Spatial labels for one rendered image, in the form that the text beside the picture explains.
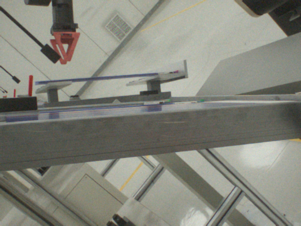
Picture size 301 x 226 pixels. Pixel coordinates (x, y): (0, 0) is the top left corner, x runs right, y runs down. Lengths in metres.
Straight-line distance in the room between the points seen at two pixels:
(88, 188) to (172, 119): 1.52
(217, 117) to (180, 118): 0.06
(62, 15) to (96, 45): 7.78
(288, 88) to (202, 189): 0.65
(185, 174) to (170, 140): 1.02
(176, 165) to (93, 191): 0.63
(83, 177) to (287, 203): 0.95
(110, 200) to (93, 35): 7.02
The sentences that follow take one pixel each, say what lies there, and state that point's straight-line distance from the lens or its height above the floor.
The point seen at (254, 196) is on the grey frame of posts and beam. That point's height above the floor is 0.24.
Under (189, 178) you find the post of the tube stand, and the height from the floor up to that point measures 0.40.
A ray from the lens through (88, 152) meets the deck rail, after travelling 0.58.
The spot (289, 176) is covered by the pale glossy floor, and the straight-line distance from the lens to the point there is 1.94.
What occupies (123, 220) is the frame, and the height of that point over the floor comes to 0.67.
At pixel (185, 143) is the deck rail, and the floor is 0.87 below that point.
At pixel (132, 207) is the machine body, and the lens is 1.29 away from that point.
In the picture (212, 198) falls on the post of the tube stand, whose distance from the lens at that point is 1.71.
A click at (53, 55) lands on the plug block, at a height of 1.09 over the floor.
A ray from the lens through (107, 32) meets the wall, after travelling 9.03.
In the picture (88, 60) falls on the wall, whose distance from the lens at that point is 8.87.
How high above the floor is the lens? 1.11
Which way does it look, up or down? 16 degrees down
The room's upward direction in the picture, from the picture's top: 47 degrees counter-clockwise
